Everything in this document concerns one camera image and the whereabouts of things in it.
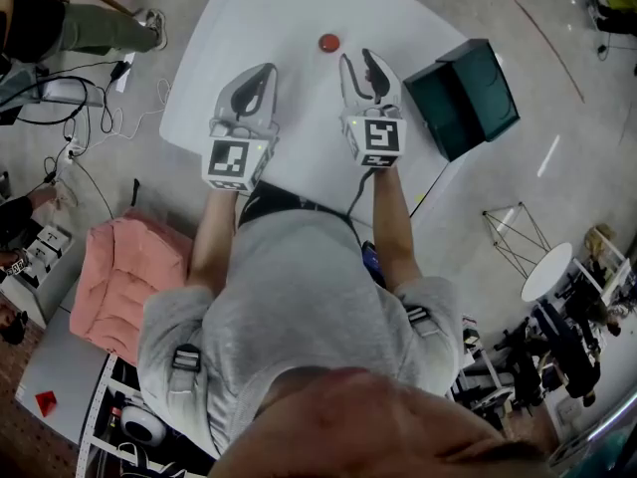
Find person's right forearm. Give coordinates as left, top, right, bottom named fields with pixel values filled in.
left=371, top=165, right=423, bottom=292

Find person's left forearm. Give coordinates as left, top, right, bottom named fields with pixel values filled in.
left=187, top=189, right=239, bottom=294

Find round white side table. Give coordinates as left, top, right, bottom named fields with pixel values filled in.
left=481, top=202, right=575, bottom=304

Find blue waist device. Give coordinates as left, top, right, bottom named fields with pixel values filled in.
left=361, top=240, right=387, bottom=289

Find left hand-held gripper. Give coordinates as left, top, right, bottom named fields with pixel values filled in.
left=200, top=63, right=281, bottom=193

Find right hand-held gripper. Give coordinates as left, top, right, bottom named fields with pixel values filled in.
left=338, top=48, right=409, bottom=169

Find person's grey shirt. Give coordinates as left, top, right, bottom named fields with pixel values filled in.
left=136, top=209, right=465, bottom=460

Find person's dark trousers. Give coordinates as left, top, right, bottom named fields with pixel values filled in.
left=237, top=180, right=360, bottom=229

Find white round helmet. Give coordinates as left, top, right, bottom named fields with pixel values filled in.
left=119, top=403, right=167, bottom=447

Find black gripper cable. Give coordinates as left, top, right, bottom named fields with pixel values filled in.
left=345, top=165, right=377, bottom=219

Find red plastic bin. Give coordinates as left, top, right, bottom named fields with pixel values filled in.
left=34, top=389, right=59, bottom=418

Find white frame rack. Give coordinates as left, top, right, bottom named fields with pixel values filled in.
left=571, top=225, right=637, bottom=309

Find person's head and neck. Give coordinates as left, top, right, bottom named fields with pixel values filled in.
left=208, top=365, right=553, bottom=478

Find dark green box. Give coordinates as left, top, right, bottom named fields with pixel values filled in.
left=402, top=38, right=522, bottom=164

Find pink cushion seat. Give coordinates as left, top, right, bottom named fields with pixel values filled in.
left=69, top=210, right=196, bottom=368

